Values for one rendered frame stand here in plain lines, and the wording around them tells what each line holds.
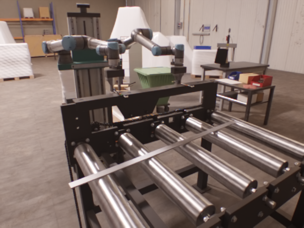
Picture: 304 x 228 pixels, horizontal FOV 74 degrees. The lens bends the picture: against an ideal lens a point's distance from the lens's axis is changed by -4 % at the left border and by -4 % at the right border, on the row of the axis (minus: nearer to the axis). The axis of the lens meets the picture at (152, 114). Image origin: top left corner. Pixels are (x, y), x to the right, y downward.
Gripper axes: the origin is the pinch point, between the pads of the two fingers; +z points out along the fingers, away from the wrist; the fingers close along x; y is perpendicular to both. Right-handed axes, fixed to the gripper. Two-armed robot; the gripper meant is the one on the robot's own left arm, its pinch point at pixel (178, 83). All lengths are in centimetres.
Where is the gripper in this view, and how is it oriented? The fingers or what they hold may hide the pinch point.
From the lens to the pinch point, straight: 180.4
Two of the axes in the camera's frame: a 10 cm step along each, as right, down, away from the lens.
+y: 5.2, 3.0, -8.0
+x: 8.6, -1.8, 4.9
